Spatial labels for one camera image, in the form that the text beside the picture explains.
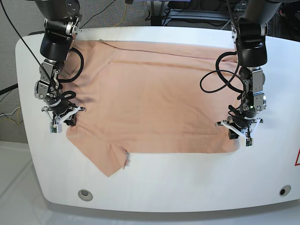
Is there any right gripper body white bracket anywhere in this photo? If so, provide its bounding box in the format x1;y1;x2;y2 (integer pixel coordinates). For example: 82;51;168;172
41;105;86;124

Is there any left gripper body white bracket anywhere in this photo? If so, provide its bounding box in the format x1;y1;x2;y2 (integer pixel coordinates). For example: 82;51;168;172
216;112;264;140

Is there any peach orange T-shirt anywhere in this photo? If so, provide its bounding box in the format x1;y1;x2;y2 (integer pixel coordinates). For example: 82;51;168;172
60;41;238;176

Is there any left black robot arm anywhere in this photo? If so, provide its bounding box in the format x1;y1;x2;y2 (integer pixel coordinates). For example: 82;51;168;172
212;0;282;147

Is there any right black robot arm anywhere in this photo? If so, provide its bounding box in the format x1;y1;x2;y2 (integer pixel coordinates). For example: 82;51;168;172
35;0;85;133

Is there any black table leg left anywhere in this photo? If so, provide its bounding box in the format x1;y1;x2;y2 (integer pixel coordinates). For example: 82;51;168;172
0;83;18;95

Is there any red triangle sticker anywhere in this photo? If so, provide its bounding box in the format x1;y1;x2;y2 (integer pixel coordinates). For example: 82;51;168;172
294;149;300;166

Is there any right table grommet hole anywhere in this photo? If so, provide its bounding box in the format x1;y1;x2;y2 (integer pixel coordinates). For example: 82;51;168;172
279;185;291;196

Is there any table grommet hole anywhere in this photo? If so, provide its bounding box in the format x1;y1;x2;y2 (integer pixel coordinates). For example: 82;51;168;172
78;189;93;202
279;185;291;196

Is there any left table grommet hole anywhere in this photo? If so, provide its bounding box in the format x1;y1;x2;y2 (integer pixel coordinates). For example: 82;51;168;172
78;189;93;202

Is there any black bar table edge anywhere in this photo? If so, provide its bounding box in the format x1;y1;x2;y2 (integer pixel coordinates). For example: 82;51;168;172
28;30;45;36

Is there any white cable on floor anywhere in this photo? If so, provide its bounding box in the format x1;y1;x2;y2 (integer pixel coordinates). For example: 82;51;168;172
0;106;22;117

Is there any black cable on carpet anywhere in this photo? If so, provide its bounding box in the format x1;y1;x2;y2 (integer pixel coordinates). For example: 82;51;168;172
79;0;118;30

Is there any black metal equipment frame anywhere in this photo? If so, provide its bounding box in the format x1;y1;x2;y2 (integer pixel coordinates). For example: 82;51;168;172
145;0;300;42

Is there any yellow cable on floor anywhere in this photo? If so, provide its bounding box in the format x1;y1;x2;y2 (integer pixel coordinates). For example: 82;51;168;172
112;0;128;28

